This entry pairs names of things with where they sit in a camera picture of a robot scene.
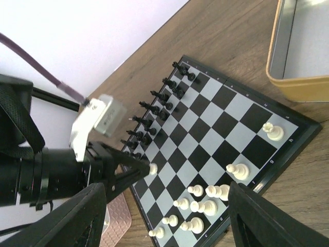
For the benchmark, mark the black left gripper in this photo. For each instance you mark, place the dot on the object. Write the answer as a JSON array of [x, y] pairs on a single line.
[[100, 164]]

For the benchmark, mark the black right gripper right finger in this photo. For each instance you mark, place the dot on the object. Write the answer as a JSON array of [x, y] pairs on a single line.
[[257, 222]]

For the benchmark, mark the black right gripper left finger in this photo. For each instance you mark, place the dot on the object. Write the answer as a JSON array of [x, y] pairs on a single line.
[[77, 222]]

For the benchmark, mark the white chess piece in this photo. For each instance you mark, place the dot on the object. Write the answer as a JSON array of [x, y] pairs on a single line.
[[158, 232], [183, 203], [208, 207], [274, 133], [240, 171], [220, 192], [153, 169], [195, 225], [171, 220], [196, 190]]

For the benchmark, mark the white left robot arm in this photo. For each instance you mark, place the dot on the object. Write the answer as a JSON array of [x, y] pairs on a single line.
[[34, 174]]

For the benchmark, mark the pink tin with pieces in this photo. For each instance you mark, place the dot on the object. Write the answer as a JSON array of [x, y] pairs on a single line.
[[117, 221]]

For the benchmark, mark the black chess pieces row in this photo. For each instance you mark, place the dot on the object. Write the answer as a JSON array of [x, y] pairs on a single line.
[[154, 109]]

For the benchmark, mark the black grey chess board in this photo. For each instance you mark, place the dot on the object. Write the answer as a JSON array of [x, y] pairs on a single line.
[[217, 122]]

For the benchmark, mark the yellow empty tin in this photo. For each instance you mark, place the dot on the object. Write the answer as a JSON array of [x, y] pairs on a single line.
[[297, 61]]

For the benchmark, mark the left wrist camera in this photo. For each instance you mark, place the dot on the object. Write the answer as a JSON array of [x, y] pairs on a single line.
[[103, 115]]

